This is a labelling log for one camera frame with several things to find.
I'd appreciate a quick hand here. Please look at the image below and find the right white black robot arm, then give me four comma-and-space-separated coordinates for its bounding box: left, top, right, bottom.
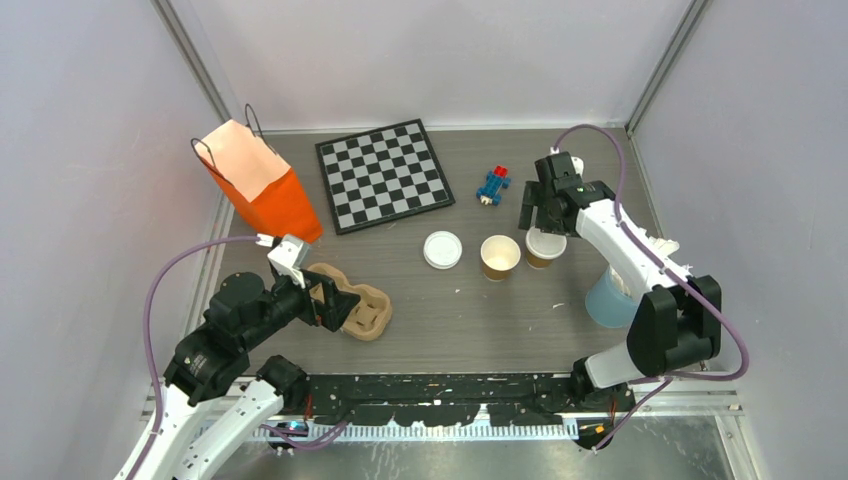
519, 153, 722, 411

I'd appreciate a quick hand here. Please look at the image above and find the orange paper bag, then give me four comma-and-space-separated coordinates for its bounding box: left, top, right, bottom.
190, 104, 323, 243

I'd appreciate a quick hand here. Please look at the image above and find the brown pulp cup carrier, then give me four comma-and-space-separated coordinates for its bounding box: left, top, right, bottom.
308, 263, 393, 341

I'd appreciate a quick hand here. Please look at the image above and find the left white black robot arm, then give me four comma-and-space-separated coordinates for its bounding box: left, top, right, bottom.
116, 271, 361, 479

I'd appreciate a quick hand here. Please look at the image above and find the black white chessboard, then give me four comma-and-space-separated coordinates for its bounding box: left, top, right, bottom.
315, 119, 456, 235

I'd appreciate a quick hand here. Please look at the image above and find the blue straw holder cup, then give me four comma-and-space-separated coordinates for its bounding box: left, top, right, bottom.
585, 267, 638, 328

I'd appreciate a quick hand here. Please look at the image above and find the purple cable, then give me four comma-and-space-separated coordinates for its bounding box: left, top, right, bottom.
553, 123, 751, 382
122, 235, 276, 480

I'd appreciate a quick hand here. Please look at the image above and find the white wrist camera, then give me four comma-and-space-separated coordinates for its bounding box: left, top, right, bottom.
256, 234, 311, 290
569, 156, 584, 176

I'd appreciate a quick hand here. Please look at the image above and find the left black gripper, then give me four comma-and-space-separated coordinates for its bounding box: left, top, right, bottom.
243, 264, 360, 348

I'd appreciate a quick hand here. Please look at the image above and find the white plastic cup lid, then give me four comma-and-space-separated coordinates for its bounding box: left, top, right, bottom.
422, 231, 463, 270

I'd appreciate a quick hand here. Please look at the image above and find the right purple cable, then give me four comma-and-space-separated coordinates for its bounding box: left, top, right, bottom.
553, 123, 751, 382

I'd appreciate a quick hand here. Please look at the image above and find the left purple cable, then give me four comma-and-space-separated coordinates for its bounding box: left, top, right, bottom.
122, 235, 276, 480

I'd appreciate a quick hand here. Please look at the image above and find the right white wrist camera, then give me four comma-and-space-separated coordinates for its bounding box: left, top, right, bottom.
569, 156, 584, 176

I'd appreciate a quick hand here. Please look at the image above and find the white paper-wrapped straws bundle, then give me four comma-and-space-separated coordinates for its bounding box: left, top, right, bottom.
649, 237, 691, 283

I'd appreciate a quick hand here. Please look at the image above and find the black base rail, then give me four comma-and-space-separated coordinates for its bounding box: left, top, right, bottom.
259, 371, 635, 427

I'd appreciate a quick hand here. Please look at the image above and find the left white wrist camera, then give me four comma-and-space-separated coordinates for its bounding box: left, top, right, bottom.
256, 234, 311, 290

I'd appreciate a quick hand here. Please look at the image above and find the brown paper coffee cup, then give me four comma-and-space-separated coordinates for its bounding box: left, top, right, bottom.
526, 253, 552, 269

